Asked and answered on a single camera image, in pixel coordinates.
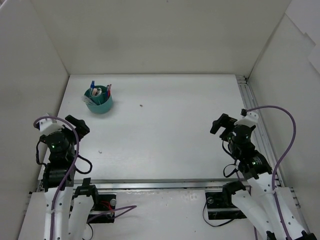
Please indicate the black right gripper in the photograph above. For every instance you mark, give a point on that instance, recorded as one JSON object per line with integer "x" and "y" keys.
{"x": 222, "y": 122}

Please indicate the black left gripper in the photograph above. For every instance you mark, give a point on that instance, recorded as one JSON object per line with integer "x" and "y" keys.
{"x": 78, "y": 124}

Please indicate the yellow pen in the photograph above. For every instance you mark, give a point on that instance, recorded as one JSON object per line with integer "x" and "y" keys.
{"x": 88, "y": 101}

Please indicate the clear blue-capped spray bottle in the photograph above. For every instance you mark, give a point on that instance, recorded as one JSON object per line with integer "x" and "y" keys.
{"x": 92, "y": 86}

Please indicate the dark blue gel pen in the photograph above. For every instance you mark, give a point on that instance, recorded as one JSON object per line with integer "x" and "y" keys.
{"x": 107, "y": 92}

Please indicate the red gel pen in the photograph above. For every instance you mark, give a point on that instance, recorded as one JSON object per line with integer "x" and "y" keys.
{"x": 109, "y": 90}

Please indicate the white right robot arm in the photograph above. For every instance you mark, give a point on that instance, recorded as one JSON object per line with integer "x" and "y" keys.
{"x": 268, "y": 213}

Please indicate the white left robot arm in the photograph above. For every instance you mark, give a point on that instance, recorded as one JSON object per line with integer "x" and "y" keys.
{"x": 67, "y": 207}

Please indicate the teal round divided container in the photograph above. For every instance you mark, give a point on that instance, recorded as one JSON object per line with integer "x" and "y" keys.
{"x": 103, "y": 105}

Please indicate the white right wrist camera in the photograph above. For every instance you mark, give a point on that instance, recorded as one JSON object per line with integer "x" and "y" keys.
{"x": 248, "y": 119}

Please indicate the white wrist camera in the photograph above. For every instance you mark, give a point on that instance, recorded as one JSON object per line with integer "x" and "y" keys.
{"x": 48, "y": 125}
{"x": 248, "y": 119}

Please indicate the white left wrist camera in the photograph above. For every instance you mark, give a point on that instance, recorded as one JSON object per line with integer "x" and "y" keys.
{"x": 48, "y": 125}

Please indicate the aluminium right side rail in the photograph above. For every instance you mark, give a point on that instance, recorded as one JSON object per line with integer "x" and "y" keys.
{"x": 248, "y": 99}

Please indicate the aluminium rail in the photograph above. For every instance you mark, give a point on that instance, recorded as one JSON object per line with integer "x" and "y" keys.
{"x": 159, "y": 184}
{"x": 248, "y": 99}

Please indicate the aluminium front rail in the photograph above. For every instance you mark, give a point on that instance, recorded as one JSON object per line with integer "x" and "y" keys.
{"x": 159, "y": 184}

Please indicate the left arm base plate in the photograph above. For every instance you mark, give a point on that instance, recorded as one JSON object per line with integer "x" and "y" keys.
{"x": 106, "y": 202}

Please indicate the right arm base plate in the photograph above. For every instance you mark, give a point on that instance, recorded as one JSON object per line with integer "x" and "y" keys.
{"x": 219, "y": 204}

